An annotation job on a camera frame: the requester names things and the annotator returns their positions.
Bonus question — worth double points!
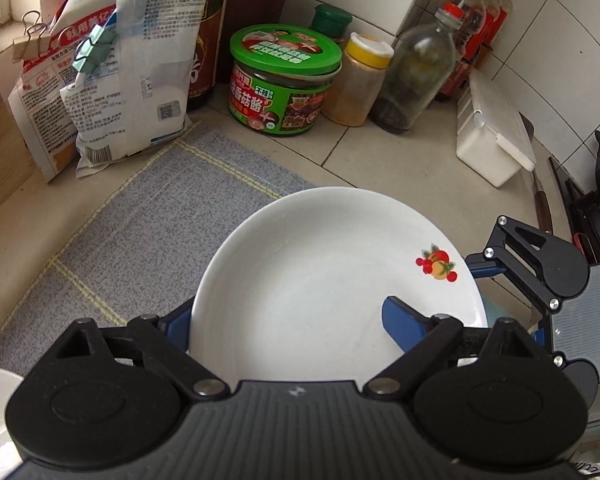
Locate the green lid sauce jar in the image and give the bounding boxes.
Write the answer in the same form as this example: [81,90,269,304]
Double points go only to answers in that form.
[228,24,342,136]

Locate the yellow lid spice jar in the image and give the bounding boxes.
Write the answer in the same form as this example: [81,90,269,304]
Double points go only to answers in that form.
[321,32,394,127]

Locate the clear glass bottle red cap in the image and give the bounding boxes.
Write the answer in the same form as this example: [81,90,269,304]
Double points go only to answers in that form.
[368,1,464,134]

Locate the white blue flour bag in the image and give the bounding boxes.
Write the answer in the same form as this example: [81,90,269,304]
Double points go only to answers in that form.
[60,0,206,178]

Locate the dark soy sauce bottle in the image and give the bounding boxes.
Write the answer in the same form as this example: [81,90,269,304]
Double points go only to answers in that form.
[187,0,226,112]

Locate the knife with brown handle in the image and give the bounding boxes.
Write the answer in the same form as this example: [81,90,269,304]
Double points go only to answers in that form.
[519,113,554,234]

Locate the white plate with fruit print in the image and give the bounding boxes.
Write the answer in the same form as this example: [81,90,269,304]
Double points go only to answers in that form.
[188,188,486,386]

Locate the red label sauce bottles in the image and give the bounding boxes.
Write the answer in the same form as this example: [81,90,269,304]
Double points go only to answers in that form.
[436,0,513,102]

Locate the white seasoning box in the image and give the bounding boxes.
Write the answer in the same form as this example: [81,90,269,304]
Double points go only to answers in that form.
[456,70,536,188]

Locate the grey checked cloth mat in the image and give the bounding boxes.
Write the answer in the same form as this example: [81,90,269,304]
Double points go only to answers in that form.
[0,122,308,375]

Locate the green cap small jar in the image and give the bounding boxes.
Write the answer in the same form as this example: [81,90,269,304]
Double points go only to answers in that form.
[309,3,353,44]

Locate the red white salt bag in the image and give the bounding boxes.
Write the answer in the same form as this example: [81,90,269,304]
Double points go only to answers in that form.
[8,0,116,181]

